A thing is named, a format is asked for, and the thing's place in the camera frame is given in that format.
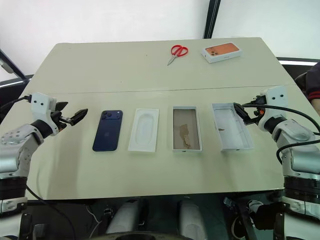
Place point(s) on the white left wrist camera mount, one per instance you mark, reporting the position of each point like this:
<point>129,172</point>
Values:
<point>41,105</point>

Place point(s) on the white sneaker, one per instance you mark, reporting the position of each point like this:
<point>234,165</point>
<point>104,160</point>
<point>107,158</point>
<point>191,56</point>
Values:
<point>253,205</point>

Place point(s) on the grey metal frame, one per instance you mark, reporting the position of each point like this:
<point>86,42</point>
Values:
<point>10,66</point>

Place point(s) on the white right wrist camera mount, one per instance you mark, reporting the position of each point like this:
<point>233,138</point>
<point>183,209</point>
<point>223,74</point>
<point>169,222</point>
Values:
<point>275,96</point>

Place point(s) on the white moulded tray insert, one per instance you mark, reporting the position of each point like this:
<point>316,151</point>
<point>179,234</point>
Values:
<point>143,130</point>

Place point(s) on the orange printed phone box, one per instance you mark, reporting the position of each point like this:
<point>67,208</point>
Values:
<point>222,51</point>

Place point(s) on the white phone box base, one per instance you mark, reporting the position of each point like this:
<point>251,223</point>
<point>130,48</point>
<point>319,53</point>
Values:
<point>186,130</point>

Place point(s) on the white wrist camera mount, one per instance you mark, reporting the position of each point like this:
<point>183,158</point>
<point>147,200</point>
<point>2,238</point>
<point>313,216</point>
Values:
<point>275,96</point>
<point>41,105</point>

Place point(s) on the black vertical pillar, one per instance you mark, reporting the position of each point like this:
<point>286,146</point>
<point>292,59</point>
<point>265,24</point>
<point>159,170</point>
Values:
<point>212,18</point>

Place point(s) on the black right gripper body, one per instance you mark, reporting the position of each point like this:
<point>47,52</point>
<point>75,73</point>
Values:
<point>256,117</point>

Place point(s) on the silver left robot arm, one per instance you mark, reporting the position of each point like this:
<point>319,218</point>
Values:
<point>15,140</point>

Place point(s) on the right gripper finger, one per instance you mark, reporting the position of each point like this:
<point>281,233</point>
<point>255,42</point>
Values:
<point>250,104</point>
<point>243,115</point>

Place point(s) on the black trouser leg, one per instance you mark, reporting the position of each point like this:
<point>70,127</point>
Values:
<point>267,217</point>

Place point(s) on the black bar with white strip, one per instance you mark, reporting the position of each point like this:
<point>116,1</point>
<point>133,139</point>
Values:
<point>297,61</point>

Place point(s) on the dark blue smartphone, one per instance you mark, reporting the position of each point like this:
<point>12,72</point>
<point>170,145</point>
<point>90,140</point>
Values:
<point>107,131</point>

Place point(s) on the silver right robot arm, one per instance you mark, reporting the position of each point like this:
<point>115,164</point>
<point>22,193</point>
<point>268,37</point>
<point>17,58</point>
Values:
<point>295,135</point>

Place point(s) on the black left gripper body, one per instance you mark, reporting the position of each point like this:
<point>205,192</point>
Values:
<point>60,121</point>

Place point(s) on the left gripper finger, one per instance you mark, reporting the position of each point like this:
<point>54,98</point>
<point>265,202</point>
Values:
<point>60,105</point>
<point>78,116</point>

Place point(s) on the person in striped sweater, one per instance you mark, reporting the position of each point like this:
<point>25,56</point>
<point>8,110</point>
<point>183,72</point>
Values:
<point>313,82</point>

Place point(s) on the white rounded leg cover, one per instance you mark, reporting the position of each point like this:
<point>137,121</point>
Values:
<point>192,218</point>
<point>123,217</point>

